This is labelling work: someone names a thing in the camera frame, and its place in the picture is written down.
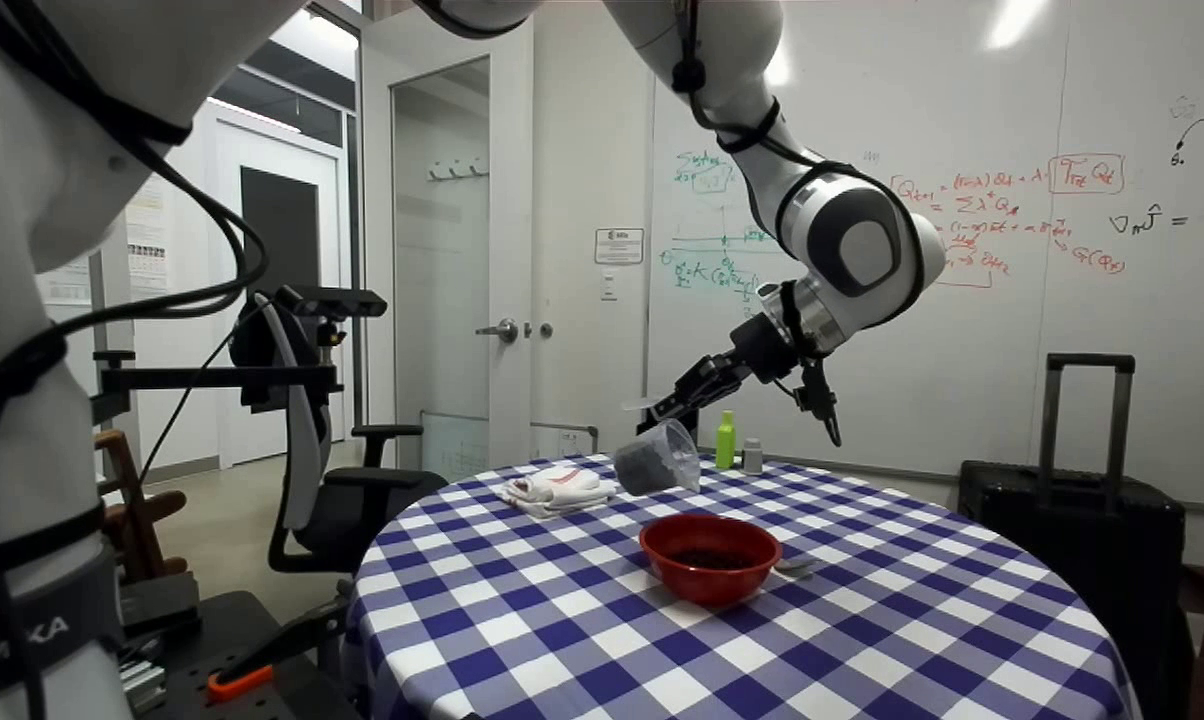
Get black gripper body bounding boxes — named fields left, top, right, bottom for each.
left=722, top=283, right=821, bottom=392

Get clear plastic measuring cup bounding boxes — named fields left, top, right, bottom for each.
left=607, top=416, right=703, bottom=500

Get red plastic bowl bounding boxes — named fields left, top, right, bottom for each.
left=636, top=508, right=783, bottom=614

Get green plastic bottle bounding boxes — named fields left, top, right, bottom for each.
left=714, top=409, right=744, bottom=477

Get white towel orange stripes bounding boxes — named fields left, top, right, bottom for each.
left=498, top=460, right=623, bottom=521

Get white door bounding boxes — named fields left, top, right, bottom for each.
left=356, top=15, right=539, bottom=489

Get blue white checkered tablecloth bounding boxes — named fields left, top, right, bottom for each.
left=346, top=450, right=1144, bottom=720

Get black office chair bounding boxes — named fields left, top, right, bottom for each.
left=266, top=418, right=454, bottom=579

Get black wheeled suitcase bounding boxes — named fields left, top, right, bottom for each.
left=958, top=348, right=1191, bottom=720

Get black robot cart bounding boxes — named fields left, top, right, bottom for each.
left=116, top=585, right=363, bottom=720

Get white paper wall sign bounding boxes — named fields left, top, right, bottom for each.
left=587, top=225, right=648, bottom=272

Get orange handled clamp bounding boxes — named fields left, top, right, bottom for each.
left=205, top=659, right=281, bottom=706

